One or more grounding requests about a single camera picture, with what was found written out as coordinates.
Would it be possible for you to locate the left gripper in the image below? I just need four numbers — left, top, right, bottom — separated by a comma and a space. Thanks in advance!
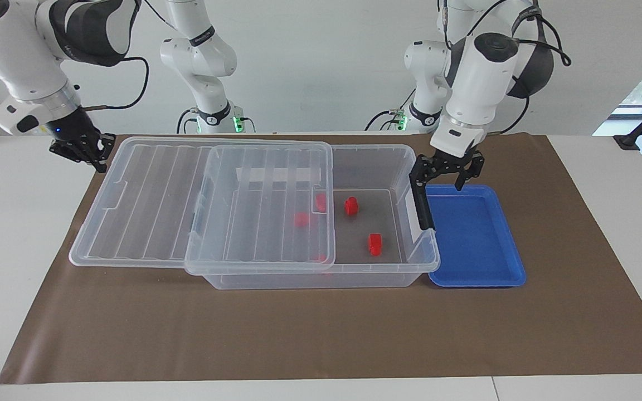
410, 146, 486, 192

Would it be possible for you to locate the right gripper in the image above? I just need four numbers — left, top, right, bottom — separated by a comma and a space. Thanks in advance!
47, 107, 117, 174

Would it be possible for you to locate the clear plastic storage box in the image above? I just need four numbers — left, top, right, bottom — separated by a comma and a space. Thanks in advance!
186, 144, 442, 291

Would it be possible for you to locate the clear plastic box lid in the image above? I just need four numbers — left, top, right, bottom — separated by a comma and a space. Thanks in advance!
69, 136, 337, 274

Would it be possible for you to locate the blue plastic tray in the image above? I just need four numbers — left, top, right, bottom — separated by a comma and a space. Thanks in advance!
424, 184, 527, 289

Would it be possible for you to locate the black cable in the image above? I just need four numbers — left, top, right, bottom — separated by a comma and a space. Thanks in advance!
176, 107, 200, 135
513, 0, 573, 68
84, 56, 150, 112
364, 108, 406, 132

